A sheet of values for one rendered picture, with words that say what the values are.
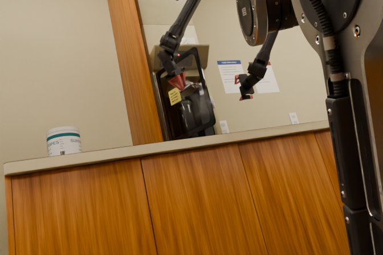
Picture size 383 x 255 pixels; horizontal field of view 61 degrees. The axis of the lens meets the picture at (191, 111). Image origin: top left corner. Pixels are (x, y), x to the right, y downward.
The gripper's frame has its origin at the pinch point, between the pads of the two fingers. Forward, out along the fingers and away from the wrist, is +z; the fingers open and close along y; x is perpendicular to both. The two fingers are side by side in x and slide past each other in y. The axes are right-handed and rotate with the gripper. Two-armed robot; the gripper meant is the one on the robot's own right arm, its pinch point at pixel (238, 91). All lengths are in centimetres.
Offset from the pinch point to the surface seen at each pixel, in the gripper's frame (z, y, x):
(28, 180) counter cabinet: -16, -33, 103
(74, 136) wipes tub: -5, -16, 86
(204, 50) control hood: 2.8, 27.4, 12.3
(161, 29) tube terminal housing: 12, 47, 31
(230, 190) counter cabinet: -16, -50, 28
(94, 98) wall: 55, 25, 68
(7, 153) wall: 54, -4, 117
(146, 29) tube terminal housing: 12, 47, 40
